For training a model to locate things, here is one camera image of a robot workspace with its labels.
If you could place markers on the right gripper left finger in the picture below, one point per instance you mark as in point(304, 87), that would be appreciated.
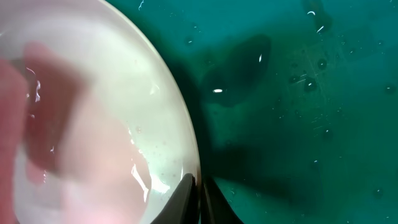
point(182, 207)

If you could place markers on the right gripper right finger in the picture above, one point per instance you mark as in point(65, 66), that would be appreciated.
point(214, 207)

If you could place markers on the green and pink sponge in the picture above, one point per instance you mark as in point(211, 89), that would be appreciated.
point(68, 131)

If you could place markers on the white round plate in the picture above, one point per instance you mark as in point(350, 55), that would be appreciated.
point(125, 73)

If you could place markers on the teal plastic serving tray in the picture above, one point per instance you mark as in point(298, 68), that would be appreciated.
point(294, 103)

